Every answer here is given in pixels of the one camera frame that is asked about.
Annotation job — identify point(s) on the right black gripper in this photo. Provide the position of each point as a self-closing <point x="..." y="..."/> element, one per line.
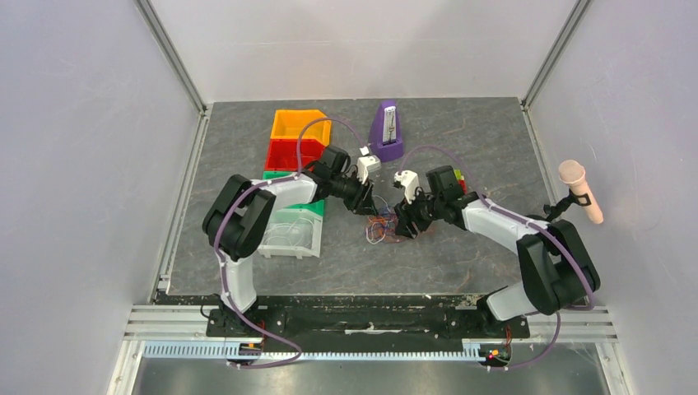
<point x="411" y="216"/>

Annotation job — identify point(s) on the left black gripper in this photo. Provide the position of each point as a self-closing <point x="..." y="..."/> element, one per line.
<point x="361" y="203"/>

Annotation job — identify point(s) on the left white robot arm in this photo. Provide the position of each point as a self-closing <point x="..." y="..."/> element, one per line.
<point x="237" y="221"/>

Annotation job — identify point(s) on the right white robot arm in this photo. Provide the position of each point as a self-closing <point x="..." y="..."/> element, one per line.
<point x="555" y="267"/>

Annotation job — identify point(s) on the green plastic bin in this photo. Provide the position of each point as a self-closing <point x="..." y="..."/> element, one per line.
<point x="316" y="207"/>

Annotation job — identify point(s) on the toy brick stack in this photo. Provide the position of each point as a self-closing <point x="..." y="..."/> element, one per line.
<point x="461" y="180"/>

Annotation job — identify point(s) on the purple metronome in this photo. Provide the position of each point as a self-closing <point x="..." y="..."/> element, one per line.
<point x="386" y="141"/>

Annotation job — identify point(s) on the clear white plastic bin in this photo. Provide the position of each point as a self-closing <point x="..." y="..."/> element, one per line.
<point x="292" y="233"/>

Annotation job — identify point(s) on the red plastic bin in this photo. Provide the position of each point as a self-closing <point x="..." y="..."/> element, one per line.
<point x="282" y="154"/>

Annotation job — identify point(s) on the orange plastic bin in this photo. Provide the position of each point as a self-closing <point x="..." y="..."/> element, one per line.
<point x="289" y="123"/>

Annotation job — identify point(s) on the pink microphone on stand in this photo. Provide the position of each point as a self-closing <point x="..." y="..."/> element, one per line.
<point x="573" y="175"/>

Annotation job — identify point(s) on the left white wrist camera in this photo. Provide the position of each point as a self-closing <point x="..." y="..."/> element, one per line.
<point x="366" y="164"/>

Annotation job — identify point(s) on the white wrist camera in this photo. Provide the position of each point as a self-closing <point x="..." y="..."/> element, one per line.
<point x="366" y="164"/>
<point x="408" y="182"/>

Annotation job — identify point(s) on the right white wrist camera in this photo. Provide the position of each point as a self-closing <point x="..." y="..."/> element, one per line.
<point x="408" y="182"/>

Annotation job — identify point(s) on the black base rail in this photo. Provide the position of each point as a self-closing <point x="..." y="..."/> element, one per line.
<point x="356" y="323"/>

